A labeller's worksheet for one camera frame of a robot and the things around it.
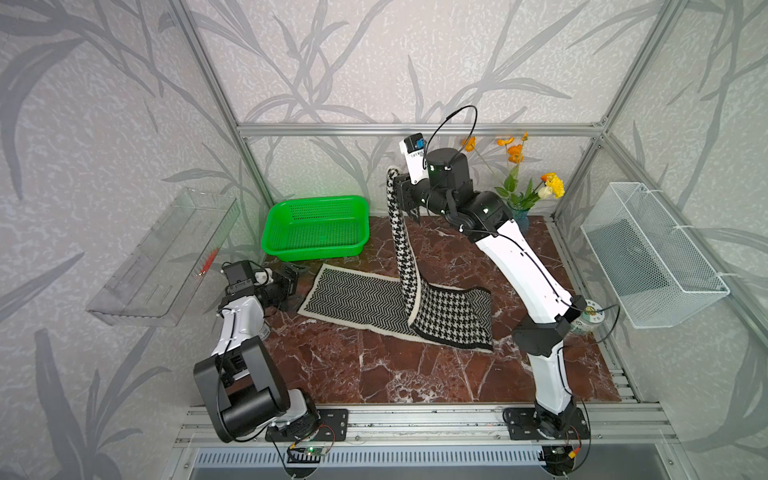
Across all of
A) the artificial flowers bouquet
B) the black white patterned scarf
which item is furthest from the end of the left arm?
the artificial flowers bouquet

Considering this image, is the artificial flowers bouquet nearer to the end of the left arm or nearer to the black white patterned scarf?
the black white patterned scarf

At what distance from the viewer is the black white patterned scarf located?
2.76ft
